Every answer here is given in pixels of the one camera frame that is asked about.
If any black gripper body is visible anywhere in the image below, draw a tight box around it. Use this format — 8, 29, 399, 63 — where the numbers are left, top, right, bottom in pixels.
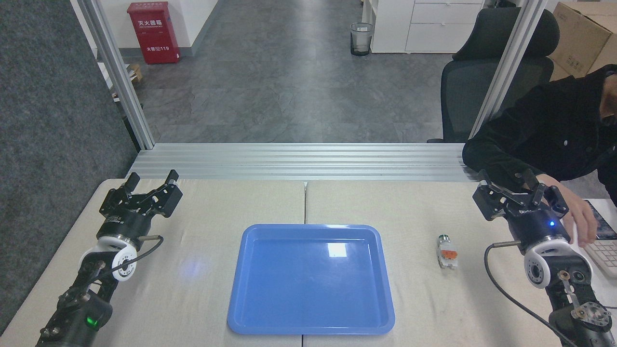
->
506, 205, 570, 251
98, 212, 154, 241

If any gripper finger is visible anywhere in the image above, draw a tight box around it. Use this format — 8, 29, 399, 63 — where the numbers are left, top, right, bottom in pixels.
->
518, 169, 569, 216
143, 170, 184, 218
472, 170, 514, 221
99, 173, 145, 216

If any black smartphone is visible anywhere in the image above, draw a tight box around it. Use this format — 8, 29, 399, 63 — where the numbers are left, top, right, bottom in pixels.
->
584, 200, 617, 240

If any white orange switch part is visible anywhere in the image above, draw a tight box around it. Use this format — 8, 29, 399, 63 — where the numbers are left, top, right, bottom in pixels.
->
437, 234, 458, 269

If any blue plastic tray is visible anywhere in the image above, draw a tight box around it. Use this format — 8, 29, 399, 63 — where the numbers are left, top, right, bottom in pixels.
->
227, 224, 396, 336

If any person's hand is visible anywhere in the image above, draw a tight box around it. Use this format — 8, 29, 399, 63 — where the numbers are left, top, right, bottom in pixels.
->
537, 173, 599, 248

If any person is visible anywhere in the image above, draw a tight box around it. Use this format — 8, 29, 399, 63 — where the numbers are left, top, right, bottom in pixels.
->
462, 64, 617, 205

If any white keyboard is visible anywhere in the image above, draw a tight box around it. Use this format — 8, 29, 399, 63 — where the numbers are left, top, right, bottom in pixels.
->
585, 240, 617, 279

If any dark grey felt partition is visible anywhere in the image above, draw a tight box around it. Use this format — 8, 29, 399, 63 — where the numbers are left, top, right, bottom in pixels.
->
0, 0, 140, 335

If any black office chair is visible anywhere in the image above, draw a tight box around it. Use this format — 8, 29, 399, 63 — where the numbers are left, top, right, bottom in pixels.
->
427, 7, 561, 144

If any brown cardboard box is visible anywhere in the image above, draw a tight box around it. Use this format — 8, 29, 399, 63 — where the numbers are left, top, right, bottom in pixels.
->
548, 1, 617, 81

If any red fire extinguisher box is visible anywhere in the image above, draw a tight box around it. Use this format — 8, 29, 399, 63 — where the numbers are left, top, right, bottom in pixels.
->
127, 1, 181, 65

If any white drawer cabinet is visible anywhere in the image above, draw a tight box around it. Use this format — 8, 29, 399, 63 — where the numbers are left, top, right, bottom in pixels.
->
362, 0, 485, 54

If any grey mesh trash bin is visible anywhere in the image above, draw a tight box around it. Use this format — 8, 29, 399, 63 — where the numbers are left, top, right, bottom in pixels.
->
350, 22, 375, 56

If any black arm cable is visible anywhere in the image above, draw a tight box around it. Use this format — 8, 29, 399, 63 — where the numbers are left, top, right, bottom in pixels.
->
484, 241, 574, 347
99, 235, 164, 280

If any silver aluminium post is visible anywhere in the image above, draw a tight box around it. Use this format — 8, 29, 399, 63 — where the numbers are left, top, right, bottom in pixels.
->
467, 0, 550, 145
77, 0, 156, 150

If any silver aluminium rail bed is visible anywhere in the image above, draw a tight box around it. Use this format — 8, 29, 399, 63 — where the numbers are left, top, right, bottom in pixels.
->
126, 143, 475, 182

